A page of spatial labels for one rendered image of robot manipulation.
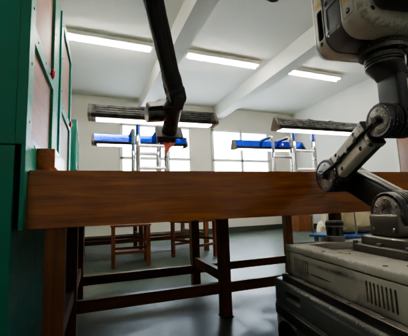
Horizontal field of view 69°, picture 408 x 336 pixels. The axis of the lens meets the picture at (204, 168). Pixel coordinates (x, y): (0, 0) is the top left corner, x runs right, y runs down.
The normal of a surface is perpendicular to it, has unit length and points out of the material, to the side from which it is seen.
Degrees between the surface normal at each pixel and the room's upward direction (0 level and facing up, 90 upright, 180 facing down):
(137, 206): 90
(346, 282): 90
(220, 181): 90
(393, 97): 90
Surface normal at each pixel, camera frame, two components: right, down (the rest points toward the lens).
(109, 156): 0.36, -0.13
